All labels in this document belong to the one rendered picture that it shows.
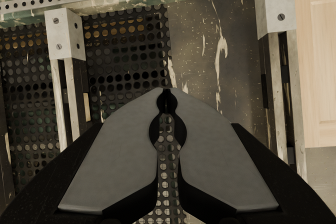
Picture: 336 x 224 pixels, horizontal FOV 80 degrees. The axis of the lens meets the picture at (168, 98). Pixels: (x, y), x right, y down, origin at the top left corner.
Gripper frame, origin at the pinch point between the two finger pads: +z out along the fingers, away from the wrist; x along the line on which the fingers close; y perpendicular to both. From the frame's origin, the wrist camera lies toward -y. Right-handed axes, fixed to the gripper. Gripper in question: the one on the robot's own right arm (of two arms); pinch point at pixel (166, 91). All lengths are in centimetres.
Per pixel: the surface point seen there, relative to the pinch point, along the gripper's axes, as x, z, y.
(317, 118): 37, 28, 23
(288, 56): 27.5, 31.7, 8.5
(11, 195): -46, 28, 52
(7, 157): -47, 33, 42
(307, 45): 35, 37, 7
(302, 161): 31.0, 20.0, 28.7
